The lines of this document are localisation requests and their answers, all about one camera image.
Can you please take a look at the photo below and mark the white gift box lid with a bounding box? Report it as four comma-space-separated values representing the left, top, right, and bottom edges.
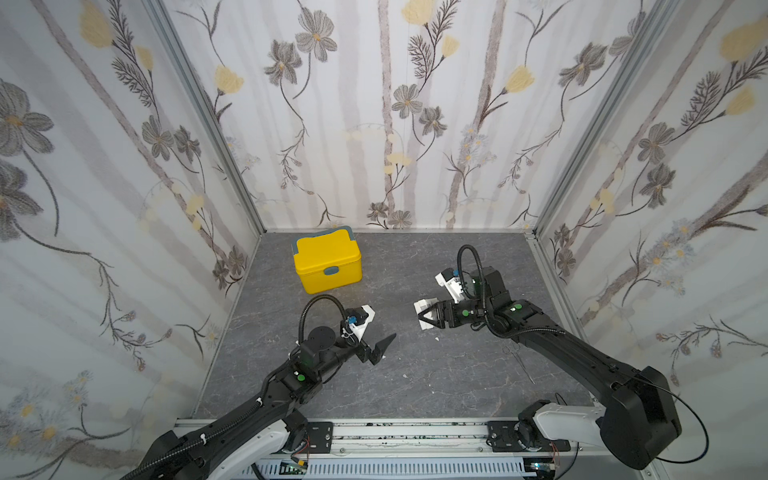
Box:
413, 298, 441, 331

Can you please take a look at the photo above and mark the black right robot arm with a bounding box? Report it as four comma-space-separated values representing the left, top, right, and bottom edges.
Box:
414, 267, 682, 470

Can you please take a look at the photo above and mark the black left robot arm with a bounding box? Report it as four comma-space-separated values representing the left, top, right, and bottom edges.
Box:
123, 327, 396, 479

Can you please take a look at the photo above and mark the yellow plastic storage box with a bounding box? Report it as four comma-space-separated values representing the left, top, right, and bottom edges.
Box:
293, 226, 363, 295

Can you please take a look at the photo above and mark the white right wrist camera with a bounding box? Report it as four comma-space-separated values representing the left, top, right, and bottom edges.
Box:
435, 268, 466, 303

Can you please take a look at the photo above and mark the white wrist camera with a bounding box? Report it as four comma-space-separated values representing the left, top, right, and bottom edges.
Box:
341, 305, 375, 343
435, 268, 466, 303

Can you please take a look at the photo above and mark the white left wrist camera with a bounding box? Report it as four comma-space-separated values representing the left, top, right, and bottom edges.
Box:
341, 305, 375, 343

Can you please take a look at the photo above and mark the left black corrugated cable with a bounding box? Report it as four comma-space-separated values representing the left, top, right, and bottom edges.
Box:
298, 293, 349, 349

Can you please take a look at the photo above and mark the right black cable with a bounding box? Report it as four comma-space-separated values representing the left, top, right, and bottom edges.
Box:
456, 244, 487, 301

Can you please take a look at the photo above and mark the white slotted cable duct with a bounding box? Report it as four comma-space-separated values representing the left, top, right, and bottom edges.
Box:
257, 457, 536, 479

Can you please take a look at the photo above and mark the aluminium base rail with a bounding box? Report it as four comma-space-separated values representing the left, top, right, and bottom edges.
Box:
256, 416, 617, 462

